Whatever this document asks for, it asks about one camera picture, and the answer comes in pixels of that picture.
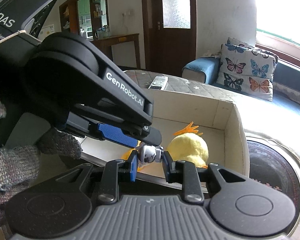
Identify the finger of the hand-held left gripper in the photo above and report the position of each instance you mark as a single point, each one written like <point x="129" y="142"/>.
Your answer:
<point x="115" y="132"/>
<point x="125" y="92"/>

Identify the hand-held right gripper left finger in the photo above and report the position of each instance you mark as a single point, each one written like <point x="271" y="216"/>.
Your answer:
<point x="133" y="170"/>

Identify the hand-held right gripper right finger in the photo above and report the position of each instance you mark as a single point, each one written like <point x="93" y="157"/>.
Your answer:
<point x="166" y="170"/>

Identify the small yellow rubber duck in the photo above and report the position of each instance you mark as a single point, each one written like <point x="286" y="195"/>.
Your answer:
<point x="127" y="155"/>

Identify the small silver robot toy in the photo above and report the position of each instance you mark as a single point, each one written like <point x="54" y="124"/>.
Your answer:
<point x="150" y="153"/>

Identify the yellow plush chick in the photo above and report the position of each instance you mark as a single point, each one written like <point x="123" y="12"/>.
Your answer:
<point x="187" y="150"/>

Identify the grey cardboard box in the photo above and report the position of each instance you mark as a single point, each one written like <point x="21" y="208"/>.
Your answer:
<point x="197" y="110"/>

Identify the person's left hand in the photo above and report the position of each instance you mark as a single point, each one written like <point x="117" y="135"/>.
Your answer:
<point x="15" y="170"/>

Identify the silver remote control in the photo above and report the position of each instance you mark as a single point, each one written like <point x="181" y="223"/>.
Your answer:
<point x="158" y="82"/>

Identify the white refrigerator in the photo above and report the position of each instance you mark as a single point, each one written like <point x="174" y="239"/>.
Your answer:
<point x="47" y="32"/>

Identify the dark wooden side table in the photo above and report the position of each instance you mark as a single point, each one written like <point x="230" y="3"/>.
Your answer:
<point x="120" y="47"/>

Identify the white microwave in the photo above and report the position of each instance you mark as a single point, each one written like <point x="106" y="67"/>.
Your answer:
<point x="89" y="34"/>

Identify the dark wooden cabinet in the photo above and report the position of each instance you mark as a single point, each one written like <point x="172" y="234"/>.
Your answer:
<point x="72" y="10"/>

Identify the dark wooden door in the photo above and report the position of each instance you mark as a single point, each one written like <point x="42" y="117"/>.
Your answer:
<point x="152" y="30"/>

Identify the black round table plate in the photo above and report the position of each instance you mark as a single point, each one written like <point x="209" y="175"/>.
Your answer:
<point x="275" y="170"/>

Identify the butterfly print pillow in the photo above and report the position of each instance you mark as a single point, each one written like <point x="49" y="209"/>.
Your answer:
<point x="247" y="72"/>
<point x="255" y="48"/>

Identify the dark sofa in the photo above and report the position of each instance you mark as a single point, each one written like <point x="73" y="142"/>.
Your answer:
<point x="287" y="80"/>

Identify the window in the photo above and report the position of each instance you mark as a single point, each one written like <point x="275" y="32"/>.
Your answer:
<point x="282" y="12"/>

